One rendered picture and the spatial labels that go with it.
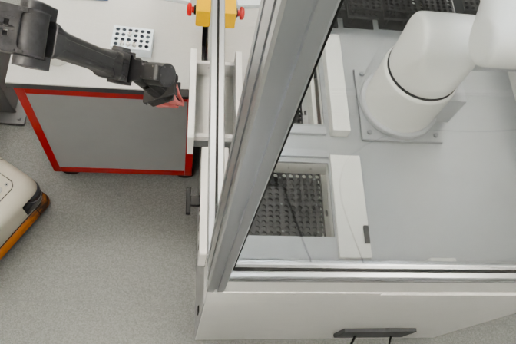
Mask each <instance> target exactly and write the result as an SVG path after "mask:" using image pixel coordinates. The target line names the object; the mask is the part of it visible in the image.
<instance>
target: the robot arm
mask: <svg viewBox="0 0 516 344"><path fill-rule="evenodd" d="M57 17H58V10H57V9H56V8H53V7H51V6H50V5H47V4H45V3H44V2H40V1H38V0H21V1H20V5H14V4H11V3H7V2H2V1H0V52H4V53H8V54H11V55H12V62H11V64H12V65H17V66H21V67H24V68H30V69H35V70H40V71H49V68H50V63H51V59H55V58H56V59H58V60H61V61H66V62H68V63H71V64H73V65H77V66H80V67H83V68H87V69H89V70H91V71H92V72H93V73H94V74H95V75H97V76H98V77H100V78H105V79H107V82H111V83H115V84H120V85H127V86H131V83H132V82H134V83H135V84H137V85H138V86H139V87H140V88H142V89H143V90H144V96H143V103H144V104H146V105H147V103H148V104H149V105H151V106H152V107H154V106H156V107H157V108H178V107H179V106H184V100H183V98H182V97H181V95H180V92H179V88H178V85H177V81H178V75H177V74H176V71H175V68H174V66H173V65H172V64H169V63H160V62H148V61H143V60H142V59H141V58H136V53H133V52H131V50H130V49H129V48H124V47H121V46H116V45H113V47H112V49H107V48H100V47H98V46H97V45H93V44H92V43H90V42H87V41H85V40H83V39H80V38H78V37H75V36H73V35H71V34H69V33H67V32H66V31H65V30H64V29H63V28H62V27H61V26H60V25H59V24H58V23H56V22H57ZM3 24H4V25H3ZM2 29H7V31H5V30H2ZM175 95H176V96H177V97H178V98H179V100H180V101H178V100H177V98H176V96H175ZM167 102H168V103H167ZM177 105H179V106H177Z"/></svg>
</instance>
